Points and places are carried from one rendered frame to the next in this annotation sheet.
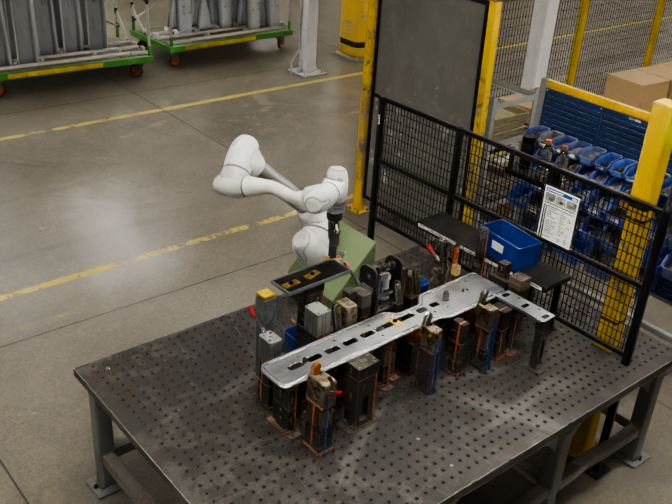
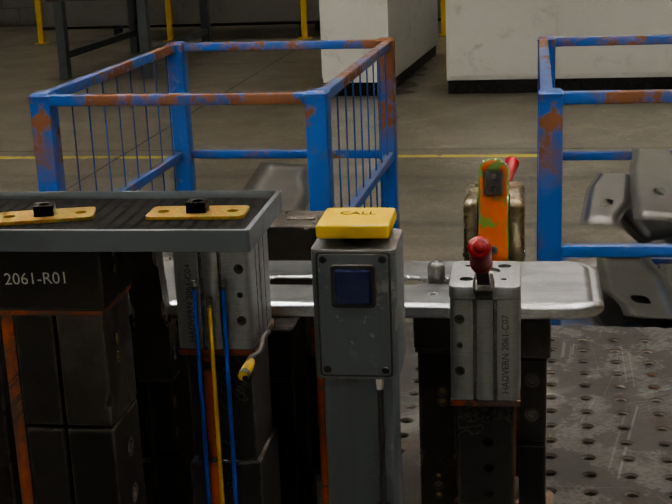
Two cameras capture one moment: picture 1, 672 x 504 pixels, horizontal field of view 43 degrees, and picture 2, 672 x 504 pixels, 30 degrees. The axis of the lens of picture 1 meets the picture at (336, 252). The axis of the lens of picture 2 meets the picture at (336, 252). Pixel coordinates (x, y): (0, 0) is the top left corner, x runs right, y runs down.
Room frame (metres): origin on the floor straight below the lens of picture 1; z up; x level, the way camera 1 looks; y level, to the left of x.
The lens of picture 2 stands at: (3.83, 1.07, 1.41)
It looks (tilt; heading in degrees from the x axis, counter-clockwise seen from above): 16 degrees down; 231
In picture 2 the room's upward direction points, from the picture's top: 2 degrees counter-clockwise
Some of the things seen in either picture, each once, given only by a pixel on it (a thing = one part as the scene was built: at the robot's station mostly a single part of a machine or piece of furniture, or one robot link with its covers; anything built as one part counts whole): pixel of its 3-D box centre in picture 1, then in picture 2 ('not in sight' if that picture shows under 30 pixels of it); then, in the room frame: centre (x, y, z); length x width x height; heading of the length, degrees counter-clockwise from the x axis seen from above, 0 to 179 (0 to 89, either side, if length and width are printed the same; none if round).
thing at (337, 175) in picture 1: (335, 184); not in sight; (3.44, 0.02, 1.59); 0.13 x 0.11 x 0.16; 156
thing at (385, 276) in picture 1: (379, 305); not in sight; (3.49, -0.23, 0.94); 0.18 x 0.13 x 0.49; 132
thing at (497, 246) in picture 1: (508, 244); not in sight; (3.94, -0.90, 1.09); 0.30 x 0.17 x 0.13; 34
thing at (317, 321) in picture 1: (315, 346); (231, 416); (3.17, 0.06, 0.90); 0.13 x 0.10 x 0.41; 42
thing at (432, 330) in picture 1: (428, 358); not in sight; (3.18, -0.45, 0.87); 0.12 x 0.09 x 0.35; 42
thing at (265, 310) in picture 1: (264, 337); (366, 480); (3.19, 0.30, 0.92); 0.08 x 0.08 x 0.44; 42
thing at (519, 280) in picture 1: (515, 306); not in sight; (3.67, -0.93, 0.88); 0.08 x 0.08 x 0.36; 42
